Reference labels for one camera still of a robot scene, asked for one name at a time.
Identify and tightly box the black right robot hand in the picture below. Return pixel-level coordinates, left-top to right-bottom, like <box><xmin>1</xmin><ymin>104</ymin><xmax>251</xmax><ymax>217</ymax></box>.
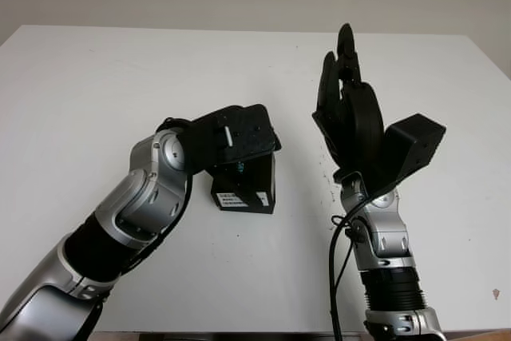
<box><xmin>311</xmin><ymin>23</ymin><xmax>386</xmax><ymax>180</ymax></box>

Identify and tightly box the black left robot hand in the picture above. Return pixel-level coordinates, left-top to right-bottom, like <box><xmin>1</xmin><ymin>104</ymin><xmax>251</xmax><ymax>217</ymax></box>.
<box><xmin>183</xmin><ymin>111</ymin><xmax>225</xmax><ymax>176</ymax></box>

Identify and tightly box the black printed box lid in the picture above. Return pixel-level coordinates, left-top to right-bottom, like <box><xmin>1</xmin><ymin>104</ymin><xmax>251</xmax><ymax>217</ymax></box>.
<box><xmin>209</xmin><ymin>157</ymin><xmax>260</xmax><ymax>211</ymax></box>

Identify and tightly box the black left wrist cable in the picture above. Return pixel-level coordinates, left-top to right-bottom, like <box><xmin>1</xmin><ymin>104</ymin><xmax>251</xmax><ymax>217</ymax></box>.
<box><xmin>91</xmin><ymin>116</ymin><xmax>192</xmax><ymax>318</ymax></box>

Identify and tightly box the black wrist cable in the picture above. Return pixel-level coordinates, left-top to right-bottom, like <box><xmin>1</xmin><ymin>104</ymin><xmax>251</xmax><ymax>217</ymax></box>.
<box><xmin>91</xmin><ymin>116</ymin><xmax>192</xmax><ymax>318</ymax></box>
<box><xmin>327</xmin><ymin>192</ymin><xmax>372</xmax><ymax>341</ymax></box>

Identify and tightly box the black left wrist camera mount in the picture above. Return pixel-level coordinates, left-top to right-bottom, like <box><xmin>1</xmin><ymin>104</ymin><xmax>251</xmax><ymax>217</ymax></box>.
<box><xmin>191</xmin><ymin>104</ymin><xmax>283</xmax><ymax>166</ymax></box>

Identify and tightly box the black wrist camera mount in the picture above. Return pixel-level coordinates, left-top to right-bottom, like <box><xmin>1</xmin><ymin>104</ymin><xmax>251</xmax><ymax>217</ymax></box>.
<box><xmin>191</xmin><ymin>104</ymin><xmax>283</xmax><ymax>166</ymax></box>
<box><xmin>374</xmin><ymin>113</ymin><xmax>447</xmax><ymax>198</ymax></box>

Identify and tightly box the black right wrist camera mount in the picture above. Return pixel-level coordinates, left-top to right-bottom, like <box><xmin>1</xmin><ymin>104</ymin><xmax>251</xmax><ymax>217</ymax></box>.
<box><xmin>374</xmin><ymin>113</ymin><xmax>447</xmax><ymax>198</ymax></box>

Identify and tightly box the black camera box base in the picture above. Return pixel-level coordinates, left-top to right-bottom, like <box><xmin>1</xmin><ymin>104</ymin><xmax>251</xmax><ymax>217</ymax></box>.
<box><xmin>247</xmin><ymin>155</ymin><xmax>277</xmax><ymax>215</ymax></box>

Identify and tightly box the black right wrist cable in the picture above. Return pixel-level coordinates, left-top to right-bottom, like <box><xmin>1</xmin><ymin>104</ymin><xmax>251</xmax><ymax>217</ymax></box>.
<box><xmin>327</xmin><ymin>192</ymin><xmax>372</xmax><ymax>341</ymax></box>

